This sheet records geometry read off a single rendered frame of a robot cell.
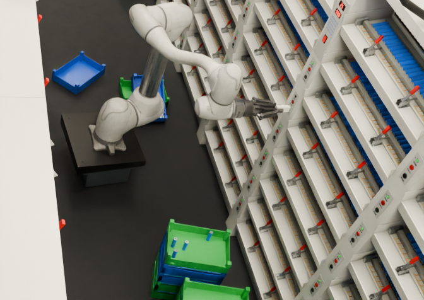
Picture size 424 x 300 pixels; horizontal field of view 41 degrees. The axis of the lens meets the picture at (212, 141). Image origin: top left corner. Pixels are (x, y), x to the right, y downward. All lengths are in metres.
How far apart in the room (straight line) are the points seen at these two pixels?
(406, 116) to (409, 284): 0.56
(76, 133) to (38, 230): 2.17
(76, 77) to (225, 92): 1.77
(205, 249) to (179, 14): 1.12
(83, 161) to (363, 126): 1.50
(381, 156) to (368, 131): 0.12
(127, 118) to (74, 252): 0.73
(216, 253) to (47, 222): 1.82
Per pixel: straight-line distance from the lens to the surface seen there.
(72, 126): 3.15
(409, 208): 1.97
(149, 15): 2.63
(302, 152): 2.50
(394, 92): 2.04
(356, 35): 2.23
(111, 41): 4.22
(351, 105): 2.22
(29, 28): 1.35
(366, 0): 2.25
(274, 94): 2.73
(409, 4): 1.85
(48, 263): 0.94
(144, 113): 3.04
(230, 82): 2.24
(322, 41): 2.36
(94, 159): 3.03
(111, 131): 2.98
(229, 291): 2.63
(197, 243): 2.74
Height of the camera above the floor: 2.53
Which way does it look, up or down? 44 degrees down
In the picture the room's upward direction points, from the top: 22 degrees clockwise
